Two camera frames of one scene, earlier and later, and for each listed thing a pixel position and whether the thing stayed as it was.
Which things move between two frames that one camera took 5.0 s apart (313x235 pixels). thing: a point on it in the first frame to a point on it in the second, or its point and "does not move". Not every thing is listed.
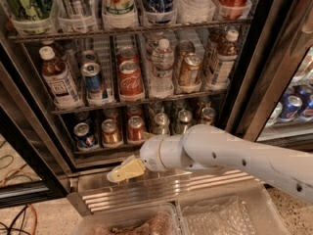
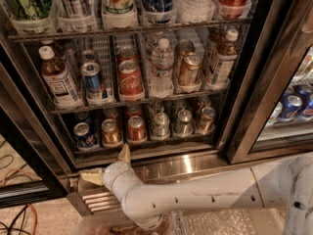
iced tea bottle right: x=227 y=53 does not move
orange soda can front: x=111 y=136 does not move
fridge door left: x=35 y=164 does not move
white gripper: x=151 y=154 to x=112 y=175
